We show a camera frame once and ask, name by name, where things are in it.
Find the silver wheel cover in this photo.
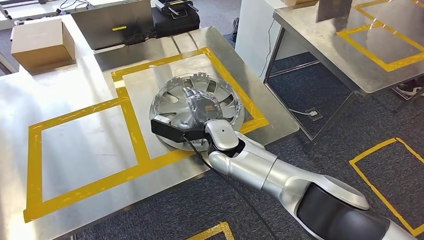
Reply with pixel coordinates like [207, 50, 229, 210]
[149, 72, 245, 153]

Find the yellow floor tape square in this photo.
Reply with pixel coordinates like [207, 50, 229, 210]
[185, 221, 235, 240]
[349, 137, 424, 238]

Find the white floor cable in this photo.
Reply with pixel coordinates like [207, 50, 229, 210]
[288, 108, 314, 117]

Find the black carry case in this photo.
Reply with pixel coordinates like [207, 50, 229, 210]
[151, 3, 201, 39]

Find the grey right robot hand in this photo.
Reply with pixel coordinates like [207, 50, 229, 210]
[183, 88, 225, 129]

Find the person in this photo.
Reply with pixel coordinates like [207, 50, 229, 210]
[395, 77, 424, 97]

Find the white cabinet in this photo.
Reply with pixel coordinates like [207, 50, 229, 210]
[235, 0, 321, 82]

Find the thin black cable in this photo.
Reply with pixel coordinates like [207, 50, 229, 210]
[258, 19, 273, 79]

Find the dark grey metal panel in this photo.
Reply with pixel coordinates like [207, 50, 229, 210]
[315, 0, 354, 23]

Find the yellow tape rectangle outline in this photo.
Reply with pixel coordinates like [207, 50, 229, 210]
[23, 46, 270, 223]

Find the black loose cable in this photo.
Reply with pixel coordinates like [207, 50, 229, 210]
[58, 0, 94, 11]

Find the dark floor socket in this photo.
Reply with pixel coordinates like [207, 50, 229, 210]
[304, 107, 324, 122]

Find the steel frame table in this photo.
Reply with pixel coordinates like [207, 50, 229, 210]
[263, 0, 424, 142]

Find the steel workbench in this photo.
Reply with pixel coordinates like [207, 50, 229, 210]
[0, 13, 301, 240]

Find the short yellow tape strip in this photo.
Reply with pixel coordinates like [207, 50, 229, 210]
[28, 96, 129, 132]

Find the grey and black device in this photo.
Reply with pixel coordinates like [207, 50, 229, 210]
[154, 0, 200, 16]

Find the brown cardboard box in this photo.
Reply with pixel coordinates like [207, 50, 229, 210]
[10, 18, 77, 72]
[281, 0, 319, 8]

